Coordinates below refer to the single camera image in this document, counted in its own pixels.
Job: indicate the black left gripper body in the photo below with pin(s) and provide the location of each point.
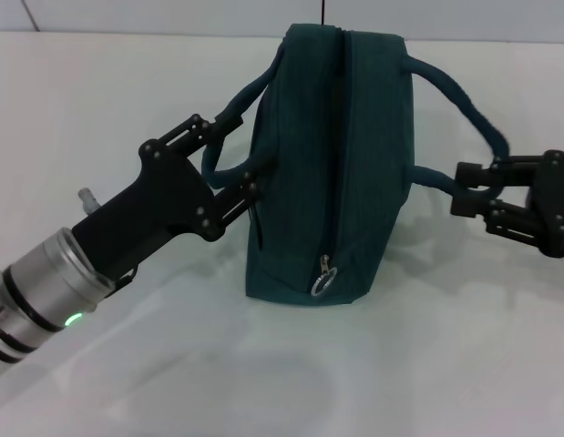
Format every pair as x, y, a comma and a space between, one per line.
163, 205

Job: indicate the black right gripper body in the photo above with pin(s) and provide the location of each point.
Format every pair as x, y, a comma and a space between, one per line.
555, 205

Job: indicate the dark teal fabric bag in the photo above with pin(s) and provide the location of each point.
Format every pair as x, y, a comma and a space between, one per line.
309, 182

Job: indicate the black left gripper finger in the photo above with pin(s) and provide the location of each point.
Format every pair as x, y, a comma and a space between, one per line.
245, 191
195, 132

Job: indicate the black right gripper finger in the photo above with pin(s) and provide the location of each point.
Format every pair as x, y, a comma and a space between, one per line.
468, 174
509, 220

